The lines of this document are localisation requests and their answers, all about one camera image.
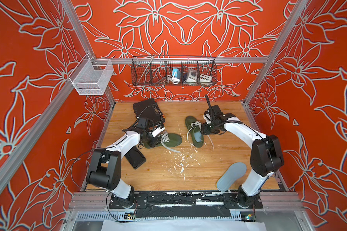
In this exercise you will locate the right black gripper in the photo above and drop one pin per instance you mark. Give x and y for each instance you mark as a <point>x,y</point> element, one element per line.
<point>204,130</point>

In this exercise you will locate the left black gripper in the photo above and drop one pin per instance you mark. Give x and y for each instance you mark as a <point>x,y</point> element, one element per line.
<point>154,141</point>

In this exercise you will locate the green canvas shoe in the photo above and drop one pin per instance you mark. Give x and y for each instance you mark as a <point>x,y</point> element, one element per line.
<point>166,140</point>
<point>192,123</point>

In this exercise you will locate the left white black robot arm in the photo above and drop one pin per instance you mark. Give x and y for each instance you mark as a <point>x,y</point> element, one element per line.
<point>104,170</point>

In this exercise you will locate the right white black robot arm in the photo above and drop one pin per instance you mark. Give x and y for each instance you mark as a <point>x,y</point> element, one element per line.
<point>266,155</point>

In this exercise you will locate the black flat pad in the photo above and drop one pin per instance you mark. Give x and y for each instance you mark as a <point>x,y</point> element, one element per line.
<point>135,157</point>

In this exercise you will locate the black plastic tool case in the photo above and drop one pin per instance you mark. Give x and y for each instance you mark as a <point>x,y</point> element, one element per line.
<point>150,110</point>

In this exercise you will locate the white dotted cube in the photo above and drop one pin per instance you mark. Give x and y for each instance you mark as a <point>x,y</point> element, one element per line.
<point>205,79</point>

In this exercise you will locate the white round socket adapter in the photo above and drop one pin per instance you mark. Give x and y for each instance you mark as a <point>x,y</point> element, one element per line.
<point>191,76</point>

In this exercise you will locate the blue white box in basket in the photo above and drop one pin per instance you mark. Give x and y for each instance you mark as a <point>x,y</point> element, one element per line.
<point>176,74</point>

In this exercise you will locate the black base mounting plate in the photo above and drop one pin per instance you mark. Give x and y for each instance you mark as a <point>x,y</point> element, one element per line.
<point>189,205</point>

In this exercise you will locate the black wire wall basket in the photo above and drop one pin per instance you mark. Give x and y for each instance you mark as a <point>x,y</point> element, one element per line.
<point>156,70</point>

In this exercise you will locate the clear plastic wall bin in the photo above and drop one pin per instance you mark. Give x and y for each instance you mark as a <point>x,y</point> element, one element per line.
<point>87,80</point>

